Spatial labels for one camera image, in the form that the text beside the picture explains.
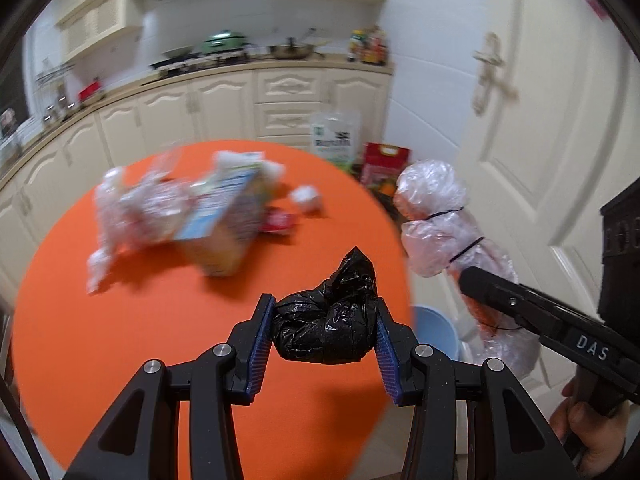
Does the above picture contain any brass door handle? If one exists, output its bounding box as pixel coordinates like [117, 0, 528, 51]
[472, 32, 518, 116]

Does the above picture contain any white rice bag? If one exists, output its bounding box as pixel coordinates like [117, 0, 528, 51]
[310, 112, 362, 166]

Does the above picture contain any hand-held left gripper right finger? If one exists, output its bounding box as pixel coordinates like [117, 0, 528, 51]
[375, 297, 583, 480]

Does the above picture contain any white tissue ball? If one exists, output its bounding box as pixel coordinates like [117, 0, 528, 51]
[290, 186, 323, 216]

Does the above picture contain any white crumpled tissue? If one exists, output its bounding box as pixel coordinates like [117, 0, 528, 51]
[260, 159, 287, 191]

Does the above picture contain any clear plastic wrapped chair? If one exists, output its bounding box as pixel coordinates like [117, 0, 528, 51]
[392, 160, 543, 381]

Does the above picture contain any small red packet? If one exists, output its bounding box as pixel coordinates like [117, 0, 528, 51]
[260, 207, 296, 236]

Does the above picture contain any metal wok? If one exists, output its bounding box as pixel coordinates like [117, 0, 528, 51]
[270, 35, 326, 61]

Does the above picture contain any window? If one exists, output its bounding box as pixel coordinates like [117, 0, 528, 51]
[0, 40, 36, 141]

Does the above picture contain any light blue bin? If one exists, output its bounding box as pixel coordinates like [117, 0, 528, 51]
[412, 306, 460, 361]

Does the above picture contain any crumpled clear plastic bag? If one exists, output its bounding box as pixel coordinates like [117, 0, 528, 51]
[87, 152, 201, 293]

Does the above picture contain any person's right hand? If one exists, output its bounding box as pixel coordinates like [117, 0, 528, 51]
[549, 380, 633, 478]

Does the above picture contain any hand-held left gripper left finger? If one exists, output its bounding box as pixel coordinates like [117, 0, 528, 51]
[62, 294, 278, 480]

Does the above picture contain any black plastic bag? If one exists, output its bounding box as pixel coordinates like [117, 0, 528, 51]
[272, 246, 381, 365]

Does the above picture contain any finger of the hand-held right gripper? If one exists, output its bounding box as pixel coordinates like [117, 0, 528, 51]
[459, 266, 632, 377]

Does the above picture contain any black gas stove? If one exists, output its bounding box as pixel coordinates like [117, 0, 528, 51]
[150, 50, 251, 73]

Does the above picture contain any metal utensil rack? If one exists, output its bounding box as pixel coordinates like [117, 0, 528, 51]
[35, 57, 76, 121]

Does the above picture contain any green pot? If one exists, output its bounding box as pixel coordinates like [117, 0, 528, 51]
[201, 30, 251, 56]

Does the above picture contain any round orange table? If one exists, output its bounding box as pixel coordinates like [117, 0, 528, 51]
[0, 67, 393, 286]

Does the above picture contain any blue and yellow carton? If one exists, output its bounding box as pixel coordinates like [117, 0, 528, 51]
[172, 165, 268, 278]

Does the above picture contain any white door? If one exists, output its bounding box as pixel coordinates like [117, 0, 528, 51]
[450, 0, 640, 411]

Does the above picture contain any red gift box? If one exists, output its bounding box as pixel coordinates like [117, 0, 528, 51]
[361, 142, 412, 196]

